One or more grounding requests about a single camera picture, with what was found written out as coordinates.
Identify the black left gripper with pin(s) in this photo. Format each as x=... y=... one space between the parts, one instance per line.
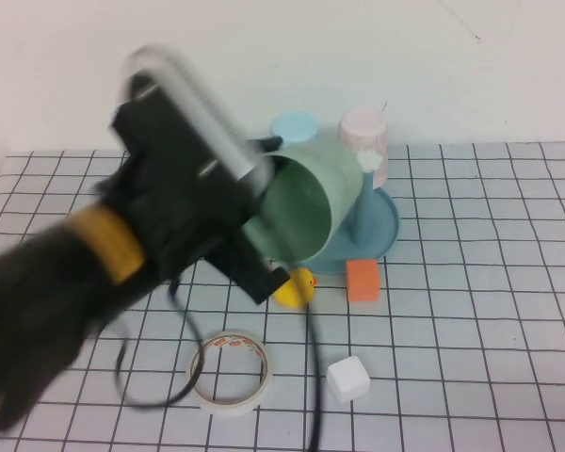
x=183 y=212

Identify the pale green plastic cup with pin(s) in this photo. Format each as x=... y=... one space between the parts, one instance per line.
x=311 y=212

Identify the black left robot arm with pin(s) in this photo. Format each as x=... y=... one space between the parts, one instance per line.
x=37 y=306

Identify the light blue plastic cup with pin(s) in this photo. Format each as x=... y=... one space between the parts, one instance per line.
x=294 y=126

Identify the pale pink plastic cup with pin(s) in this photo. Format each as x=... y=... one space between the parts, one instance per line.
x=362 y=132

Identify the teal cup stand white knobs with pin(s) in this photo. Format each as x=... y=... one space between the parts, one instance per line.
x=379 y=226

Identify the yellow rubber duck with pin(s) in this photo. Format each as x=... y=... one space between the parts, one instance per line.
x=299 y=287

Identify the orange foam cube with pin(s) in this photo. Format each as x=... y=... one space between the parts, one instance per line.
x=362 y=282

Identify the white foam cube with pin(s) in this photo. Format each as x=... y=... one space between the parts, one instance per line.
x=348 y=379

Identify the white tape roll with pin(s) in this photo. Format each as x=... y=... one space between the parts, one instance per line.
x=228 y=409

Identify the grid pattern tablecloth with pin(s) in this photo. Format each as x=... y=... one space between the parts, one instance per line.
x=499 y=282

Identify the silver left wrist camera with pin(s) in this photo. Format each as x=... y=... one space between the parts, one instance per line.
x=202 y=117

